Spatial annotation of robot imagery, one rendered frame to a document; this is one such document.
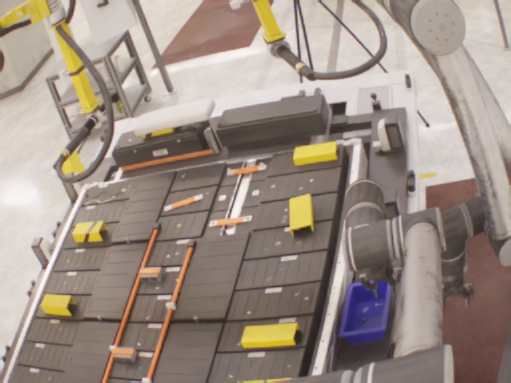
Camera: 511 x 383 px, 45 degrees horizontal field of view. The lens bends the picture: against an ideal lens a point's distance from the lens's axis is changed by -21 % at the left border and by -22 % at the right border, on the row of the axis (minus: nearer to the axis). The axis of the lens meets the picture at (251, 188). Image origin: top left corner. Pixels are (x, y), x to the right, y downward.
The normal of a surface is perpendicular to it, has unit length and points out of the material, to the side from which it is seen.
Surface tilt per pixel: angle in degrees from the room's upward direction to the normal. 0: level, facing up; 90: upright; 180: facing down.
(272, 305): 0
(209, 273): 0
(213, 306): 0
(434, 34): 90
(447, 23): 90
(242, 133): 90
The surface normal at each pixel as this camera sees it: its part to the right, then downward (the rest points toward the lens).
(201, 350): -0.32, -0.77
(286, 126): -0.18, 0.62
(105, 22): 0.22, 0.50
